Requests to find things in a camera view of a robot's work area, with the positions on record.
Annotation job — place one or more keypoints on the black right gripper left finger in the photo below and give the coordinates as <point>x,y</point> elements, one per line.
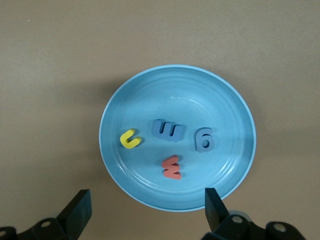
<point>73,215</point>

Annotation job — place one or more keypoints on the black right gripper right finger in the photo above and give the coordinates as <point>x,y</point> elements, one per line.
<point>218,216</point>

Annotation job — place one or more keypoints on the pink foam letter w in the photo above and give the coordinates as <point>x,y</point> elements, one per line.
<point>171,172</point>

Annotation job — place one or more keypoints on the blue foam letter g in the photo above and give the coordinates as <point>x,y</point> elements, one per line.
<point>200,140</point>

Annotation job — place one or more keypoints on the yellow hook-shaped foam letter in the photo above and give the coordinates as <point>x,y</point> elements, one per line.
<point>126,143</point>

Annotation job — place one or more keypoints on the blue foam letter m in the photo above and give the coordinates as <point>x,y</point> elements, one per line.
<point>165,135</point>

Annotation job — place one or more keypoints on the blue round plate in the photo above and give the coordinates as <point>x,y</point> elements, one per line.
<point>175,100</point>

